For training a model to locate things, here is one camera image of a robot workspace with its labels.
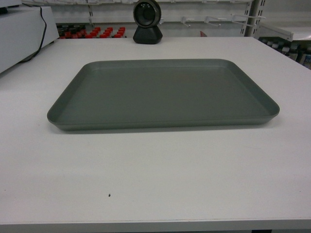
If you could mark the grey-green serving tray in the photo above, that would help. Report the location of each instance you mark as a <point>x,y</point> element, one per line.
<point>139,94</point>

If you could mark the white pegboard hooks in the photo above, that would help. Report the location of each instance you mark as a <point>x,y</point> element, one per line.
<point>217,21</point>

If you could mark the dark-capped bottles right shelf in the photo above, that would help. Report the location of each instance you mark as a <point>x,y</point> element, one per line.
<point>298,51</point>

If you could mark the red-capped bottles row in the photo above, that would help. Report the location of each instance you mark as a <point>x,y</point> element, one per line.
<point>81,31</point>

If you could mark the white checkout register box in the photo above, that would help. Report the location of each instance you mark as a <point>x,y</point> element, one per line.
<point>23,30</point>

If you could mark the black round barcode scanner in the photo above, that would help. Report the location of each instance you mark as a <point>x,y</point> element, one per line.
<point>147,15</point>

